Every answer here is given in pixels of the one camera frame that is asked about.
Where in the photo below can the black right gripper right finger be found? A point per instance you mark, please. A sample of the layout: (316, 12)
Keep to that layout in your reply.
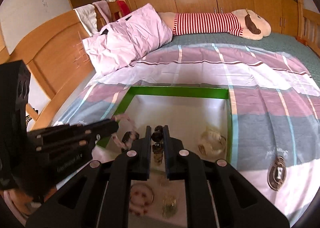
(216, 194)

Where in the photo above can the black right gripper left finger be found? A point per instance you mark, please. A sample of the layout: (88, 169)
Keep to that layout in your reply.
(99, 194)

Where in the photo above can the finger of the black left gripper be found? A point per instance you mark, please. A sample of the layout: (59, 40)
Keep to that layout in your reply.
(64, 135)
(58, 160)

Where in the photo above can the gold green earrings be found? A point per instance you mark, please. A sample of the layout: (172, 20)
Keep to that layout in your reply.
(169, 205)

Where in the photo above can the round metal emblem patch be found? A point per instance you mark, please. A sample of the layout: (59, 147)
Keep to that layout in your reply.
(276, 174)

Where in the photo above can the brown bead strand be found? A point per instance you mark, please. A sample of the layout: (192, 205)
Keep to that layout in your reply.
(158, 150)

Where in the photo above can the green rimmed white tray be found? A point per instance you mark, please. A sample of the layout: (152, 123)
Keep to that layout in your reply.
(187, 112)

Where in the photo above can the wooden headboard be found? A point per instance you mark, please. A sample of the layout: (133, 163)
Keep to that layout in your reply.
(54, 54)

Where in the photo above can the pink pillow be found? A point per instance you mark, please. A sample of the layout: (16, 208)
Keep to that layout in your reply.
(126, 40)

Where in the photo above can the plaid pastel bed sheet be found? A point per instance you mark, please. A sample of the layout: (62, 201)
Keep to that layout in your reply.
(274, 87)

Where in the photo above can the white folded towel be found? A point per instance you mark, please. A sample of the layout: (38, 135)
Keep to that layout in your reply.
(88, 18)

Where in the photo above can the striped plush dog toy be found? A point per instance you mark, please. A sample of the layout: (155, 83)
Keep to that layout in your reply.
(241, 23)

